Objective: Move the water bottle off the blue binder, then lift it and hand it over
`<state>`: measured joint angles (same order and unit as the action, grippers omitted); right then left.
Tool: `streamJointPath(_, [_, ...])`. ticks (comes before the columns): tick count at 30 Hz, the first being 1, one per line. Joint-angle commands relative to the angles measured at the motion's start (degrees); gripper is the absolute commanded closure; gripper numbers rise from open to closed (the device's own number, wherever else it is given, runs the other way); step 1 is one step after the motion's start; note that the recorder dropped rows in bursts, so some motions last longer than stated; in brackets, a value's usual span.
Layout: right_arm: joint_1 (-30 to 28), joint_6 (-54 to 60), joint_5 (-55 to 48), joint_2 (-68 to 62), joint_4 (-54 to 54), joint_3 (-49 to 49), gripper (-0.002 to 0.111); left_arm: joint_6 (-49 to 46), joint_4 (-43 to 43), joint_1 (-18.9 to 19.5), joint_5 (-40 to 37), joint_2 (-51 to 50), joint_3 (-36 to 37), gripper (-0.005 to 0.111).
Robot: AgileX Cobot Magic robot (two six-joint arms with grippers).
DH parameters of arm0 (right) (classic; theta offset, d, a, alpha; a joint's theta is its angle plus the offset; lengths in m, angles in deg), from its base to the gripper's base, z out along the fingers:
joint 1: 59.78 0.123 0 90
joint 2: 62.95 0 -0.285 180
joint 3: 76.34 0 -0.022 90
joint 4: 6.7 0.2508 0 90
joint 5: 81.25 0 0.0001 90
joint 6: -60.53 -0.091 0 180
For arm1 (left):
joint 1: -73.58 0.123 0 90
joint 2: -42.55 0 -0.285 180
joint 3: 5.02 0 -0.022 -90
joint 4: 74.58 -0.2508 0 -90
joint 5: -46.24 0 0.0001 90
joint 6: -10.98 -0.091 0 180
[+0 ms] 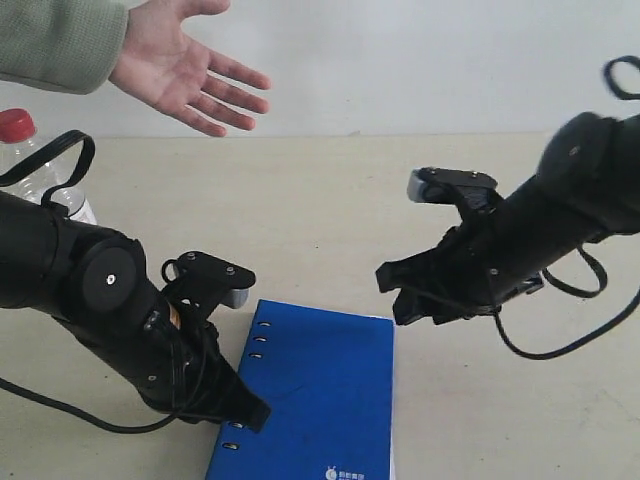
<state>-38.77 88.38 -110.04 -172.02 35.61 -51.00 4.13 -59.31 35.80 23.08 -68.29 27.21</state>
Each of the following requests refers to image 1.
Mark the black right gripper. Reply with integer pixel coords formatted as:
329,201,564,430
375,219,545,326

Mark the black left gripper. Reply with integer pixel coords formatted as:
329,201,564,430
141,295,271,432

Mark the blue ring binder notebook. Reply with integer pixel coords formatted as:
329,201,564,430
206,300,395,480

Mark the clear plastic water bottle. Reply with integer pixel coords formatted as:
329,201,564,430
1,108,98,229

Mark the green sleeved forearm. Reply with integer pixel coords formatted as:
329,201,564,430
1,1,129,95

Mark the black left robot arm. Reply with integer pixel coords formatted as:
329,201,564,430
1,194,271,431

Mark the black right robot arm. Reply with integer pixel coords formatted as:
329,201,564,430
376,113,639,325

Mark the person's open hand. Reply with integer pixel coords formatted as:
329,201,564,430
109,1,271,137

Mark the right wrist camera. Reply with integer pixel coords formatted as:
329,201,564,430
406,167,502,220

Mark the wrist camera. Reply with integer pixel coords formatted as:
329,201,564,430
406,167,502,220
161,251,256,327

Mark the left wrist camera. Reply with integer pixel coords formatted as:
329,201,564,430
161,251,256,327

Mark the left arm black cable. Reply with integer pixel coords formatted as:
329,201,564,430
0,129,97,209

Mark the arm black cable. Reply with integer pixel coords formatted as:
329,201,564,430
492,57,640,361
0,129,97,209

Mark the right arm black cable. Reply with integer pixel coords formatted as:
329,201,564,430
492,57,640,361

